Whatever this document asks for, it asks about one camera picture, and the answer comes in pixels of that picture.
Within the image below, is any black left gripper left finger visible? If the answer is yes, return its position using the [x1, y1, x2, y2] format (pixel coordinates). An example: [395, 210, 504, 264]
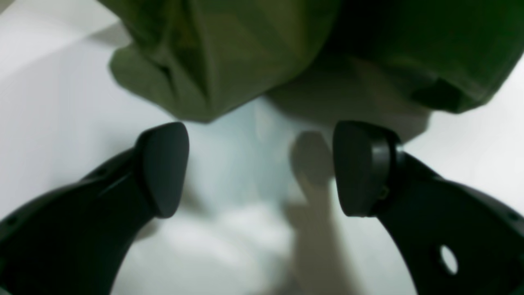
[0, 123, 190, 295]

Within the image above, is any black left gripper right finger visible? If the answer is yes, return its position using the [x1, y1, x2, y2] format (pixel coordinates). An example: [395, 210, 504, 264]
[332, 121, 524, 295]

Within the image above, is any green T-shirt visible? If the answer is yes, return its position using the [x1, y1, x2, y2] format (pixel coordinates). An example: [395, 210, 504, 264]
[100, 0, 524, 122]

